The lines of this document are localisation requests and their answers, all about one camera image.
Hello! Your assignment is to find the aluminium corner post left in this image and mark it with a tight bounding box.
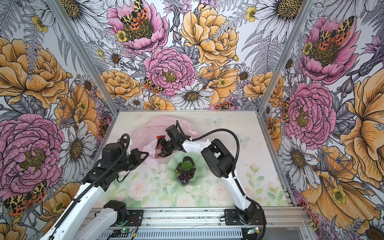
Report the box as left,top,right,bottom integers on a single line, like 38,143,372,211
47,1,119,117

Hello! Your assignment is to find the green wavy fruit plate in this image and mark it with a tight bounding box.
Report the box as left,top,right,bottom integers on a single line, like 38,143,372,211
167,152,207,187

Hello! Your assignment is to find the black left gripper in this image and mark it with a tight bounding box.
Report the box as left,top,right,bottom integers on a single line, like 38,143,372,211
114,148,149,173

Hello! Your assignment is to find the green circuit board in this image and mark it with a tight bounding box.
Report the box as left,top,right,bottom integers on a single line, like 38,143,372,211
247,227,260,235

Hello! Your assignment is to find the aluminium corner post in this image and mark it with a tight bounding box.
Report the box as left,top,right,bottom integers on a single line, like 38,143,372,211
47,1,119,117
258,0,315,116

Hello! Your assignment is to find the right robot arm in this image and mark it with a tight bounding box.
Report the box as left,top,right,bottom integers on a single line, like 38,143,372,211
156,124,267,227

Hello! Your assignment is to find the dark avocado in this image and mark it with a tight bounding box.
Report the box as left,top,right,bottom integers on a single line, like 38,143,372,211
183,156,194,166

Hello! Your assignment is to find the dark brown mangosteen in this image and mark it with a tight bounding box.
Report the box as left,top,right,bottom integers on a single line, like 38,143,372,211
176,161,195,173

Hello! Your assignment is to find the dark purple grape bunch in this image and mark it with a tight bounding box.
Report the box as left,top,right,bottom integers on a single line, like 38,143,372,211
177,168,196,186

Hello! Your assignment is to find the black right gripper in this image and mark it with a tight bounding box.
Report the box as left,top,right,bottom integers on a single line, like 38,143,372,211
150,136,177,159

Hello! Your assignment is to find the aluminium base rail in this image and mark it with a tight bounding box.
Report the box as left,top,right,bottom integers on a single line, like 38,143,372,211
127,206,310,229

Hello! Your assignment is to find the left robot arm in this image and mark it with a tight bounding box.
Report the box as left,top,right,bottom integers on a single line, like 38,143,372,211
42,142,150,240

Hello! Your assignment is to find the white vented cable duct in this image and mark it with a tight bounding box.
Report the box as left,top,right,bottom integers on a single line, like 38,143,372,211
98,228,243,240

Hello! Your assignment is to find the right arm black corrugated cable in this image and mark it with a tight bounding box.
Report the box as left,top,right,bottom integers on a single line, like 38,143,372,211
175,119,268,240

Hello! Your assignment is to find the aluminium corner post right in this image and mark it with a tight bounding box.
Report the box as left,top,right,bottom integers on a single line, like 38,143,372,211
258,0,315,116

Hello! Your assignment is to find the pink plastic bag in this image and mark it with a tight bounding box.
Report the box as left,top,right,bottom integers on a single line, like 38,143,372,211
130,116,198,167

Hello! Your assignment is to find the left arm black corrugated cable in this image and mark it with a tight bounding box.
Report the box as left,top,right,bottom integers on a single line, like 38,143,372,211
47,133,132,240

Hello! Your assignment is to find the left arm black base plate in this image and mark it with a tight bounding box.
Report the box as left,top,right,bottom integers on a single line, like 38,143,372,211
122,209,144,227

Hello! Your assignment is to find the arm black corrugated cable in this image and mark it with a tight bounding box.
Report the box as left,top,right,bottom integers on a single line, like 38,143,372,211
175,119,268,240
47,133,132,240

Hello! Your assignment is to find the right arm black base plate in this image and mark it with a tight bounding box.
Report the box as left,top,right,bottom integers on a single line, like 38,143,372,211
224,208,267,226

